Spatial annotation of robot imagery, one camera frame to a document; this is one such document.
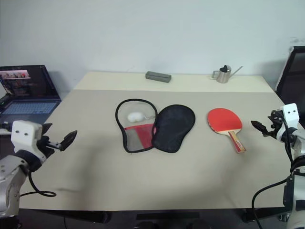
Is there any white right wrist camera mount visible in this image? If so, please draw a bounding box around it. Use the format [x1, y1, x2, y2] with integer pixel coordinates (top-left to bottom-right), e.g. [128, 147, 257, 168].
[282, 103, 300, 131]

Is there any black table frame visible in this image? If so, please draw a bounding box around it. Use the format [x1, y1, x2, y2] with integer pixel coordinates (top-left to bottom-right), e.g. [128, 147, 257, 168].
[19, 207, 289, 224]

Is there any black office chair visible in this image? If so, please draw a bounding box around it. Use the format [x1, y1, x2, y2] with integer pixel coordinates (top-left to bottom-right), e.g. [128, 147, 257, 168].
[275, 46, 305, 105]

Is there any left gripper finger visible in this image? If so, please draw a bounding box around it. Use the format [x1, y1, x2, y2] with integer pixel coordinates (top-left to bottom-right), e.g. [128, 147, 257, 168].
[42, 123, 53, 138]
[59, 129, 78, 152]

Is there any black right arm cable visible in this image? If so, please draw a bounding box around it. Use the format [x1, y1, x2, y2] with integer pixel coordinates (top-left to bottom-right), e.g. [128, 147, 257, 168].
[251, 112, 297, 229]

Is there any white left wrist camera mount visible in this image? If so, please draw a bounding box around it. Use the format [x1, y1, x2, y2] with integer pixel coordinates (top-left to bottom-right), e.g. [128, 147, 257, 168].
[11, 120, 47, 163]

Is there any open dark laptop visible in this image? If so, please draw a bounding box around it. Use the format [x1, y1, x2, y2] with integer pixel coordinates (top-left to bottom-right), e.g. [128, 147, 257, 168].
[0, 64, 62, 127]

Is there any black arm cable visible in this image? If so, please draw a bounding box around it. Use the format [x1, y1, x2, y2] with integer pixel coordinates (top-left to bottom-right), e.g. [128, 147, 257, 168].
[251, 112, 297, 229]
[19, 167, 58, 198]

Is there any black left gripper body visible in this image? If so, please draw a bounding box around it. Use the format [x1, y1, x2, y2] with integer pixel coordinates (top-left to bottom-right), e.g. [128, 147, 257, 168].
[35, 130, 61, 158]

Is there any grey oblong box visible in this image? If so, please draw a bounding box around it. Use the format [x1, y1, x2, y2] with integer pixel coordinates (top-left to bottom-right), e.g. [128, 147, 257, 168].
[145, 71, 172, 83]

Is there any beige table cloth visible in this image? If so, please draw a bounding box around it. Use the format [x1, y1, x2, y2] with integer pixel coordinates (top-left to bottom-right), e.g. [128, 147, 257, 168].
[19, 89, 295, 212]

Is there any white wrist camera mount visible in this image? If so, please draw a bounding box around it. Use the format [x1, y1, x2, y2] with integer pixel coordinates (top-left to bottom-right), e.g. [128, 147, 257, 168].
[11, 120, 47, 163]
[282, 103, 300, 131]

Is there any white fluffy pompom keychain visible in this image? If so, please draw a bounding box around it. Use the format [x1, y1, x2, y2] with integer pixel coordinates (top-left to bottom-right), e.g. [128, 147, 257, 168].
[127, 111, 155, 123]

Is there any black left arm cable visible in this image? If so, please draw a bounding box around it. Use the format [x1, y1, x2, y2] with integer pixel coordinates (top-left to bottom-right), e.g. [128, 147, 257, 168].
[19, 167, 58, 198]

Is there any small metal watering can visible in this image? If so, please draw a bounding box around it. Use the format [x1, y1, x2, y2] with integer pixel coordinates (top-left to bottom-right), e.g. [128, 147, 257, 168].
[211, 64, 243, 84]

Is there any red table tennis paddle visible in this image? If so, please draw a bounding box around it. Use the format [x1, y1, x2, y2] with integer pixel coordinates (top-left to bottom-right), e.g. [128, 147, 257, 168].
[206, 107, 247, 153]

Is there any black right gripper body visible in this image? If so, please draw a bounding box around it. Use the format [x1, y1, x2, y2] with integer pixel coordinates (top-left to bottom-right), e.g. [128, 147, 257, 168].
[267, 109, 285, 139]

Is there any black red paddle case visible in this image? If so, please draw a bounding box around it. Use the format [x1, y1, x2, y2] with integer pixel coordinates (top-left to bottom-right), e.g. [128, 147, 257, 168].
[115, 98, 196, 155]

